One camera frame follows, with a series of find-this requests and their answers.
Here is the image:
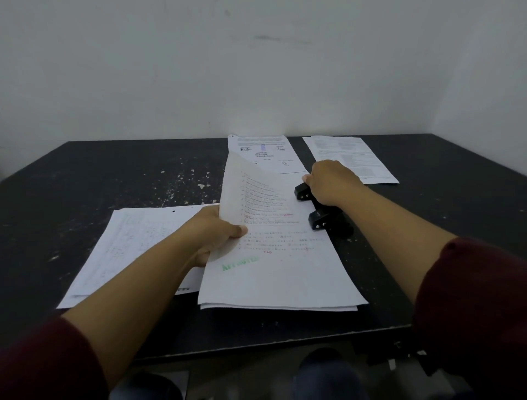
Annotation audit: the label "plain white paper sheet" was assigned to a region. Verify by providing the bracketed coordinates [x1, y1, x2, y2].
[199, 303, 359, 312]

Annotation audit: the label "white sheet with green stamp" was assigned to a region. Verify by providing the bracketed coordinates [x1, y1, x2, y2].
[198, 150, 369, 309]

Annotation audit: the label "person's right hand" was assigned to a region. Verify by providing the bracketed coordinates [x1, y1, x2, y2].
[302, 160, 366, 207]

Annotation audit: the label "white sheet with dark print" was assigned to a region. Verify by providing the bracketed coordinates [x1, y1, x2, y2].
[57, 280, 203, 310]

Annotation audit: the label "person's right forearm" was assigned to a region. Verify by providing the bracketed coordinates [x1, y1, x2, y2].
[335, 184, 458, 305]

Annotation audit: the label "maroon long-sleeved shirt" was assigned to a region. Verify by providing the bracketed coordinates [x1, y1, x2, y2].
[0, 237, 527, 400]

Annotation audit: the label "person's left hand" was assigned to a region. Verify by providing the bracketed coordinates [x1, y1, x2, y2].
[183, 205, 249, 268]

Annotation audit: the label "white document with round stamps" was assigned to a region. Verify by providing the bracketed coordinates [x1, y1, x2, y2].
[228, 134, 309, 175]

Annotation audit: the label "handwritten white paper sheet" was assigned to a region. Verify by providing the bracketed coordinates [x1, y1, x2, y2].
[70, 204, 221, 298]

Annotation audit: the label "densely printed white document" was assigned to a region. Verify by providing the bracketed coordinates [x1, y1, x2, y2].
[302, 135, 400, 185]

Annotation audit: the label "black hole punch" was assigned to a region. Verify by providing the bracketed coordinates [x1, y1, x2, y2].
[294, 182, 355, 240]

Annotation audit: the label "person's left forearm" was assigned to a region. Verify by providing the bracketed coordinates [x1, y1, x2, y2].
[61, 227, 199, 390]

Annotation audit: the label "dark blue trousers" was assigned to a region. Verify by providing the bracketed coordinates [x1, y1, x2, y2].
[109, 347, 369, 400]

